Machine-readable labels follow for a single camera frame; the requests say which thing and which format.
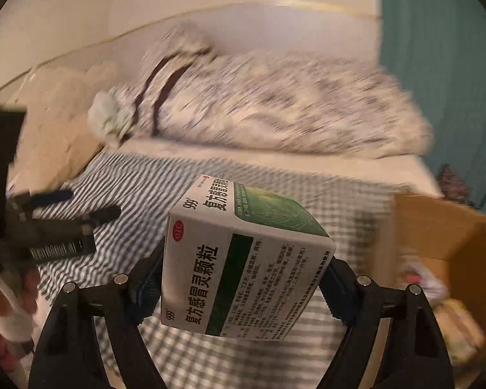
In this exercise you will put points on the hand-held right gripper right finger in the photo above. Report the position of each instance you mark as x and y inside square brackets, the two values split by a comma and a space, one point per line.
[340, 304]

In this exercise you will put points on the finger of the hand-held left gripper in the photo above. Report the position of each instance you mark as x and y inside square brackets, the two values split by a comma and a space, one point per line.
[52, 199]
[101, 215]

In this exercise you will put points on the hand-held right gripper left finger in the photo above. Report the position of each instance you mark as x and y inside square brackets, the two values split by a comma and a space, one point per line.
[142, 293]

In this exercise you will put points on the large white cotton pad packet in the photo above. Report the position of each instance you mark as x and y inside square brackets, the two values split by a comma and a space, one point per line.
[423, 277]

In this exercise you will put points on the green medicine box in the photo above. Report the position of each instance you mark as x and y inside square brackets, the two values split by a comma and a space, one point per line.
[243, 271]

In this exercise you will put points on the white lace cloth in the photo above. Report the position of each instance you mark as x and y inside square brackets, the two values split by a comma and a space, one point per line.
[461, 328]

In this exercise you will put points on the beige pillow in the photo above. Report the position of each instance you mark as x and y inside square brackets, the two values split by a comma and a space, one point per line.
[60, 154]

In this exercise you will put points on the green checked blanket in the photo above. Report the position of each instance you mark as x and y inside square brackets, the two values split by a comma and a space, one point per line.
[145, 178]

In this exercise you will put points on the pale green towel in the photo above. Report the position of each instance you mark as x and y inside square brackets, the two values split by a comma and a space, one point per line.
[109, 117]

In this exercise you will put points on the white bed sheet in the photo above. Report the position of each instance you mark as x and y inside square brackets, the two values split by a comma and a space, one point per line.
[348, 166]

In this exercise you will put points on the dark cloth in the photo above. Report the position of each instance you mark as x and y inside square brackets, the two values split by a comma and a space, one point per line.
[453, 182]

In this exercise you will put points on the floral print quilt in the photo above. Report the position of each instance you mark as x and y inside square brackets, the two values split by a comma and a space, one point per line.
[287, 105]

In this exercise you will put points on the teal curtain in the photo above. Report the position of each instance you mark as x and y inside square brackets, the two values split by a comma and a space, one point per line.
[437, 69]

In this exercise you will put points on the white headboard gold trim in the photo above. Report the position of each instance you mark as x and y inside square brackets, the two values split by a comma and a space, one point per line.
[287, 28]

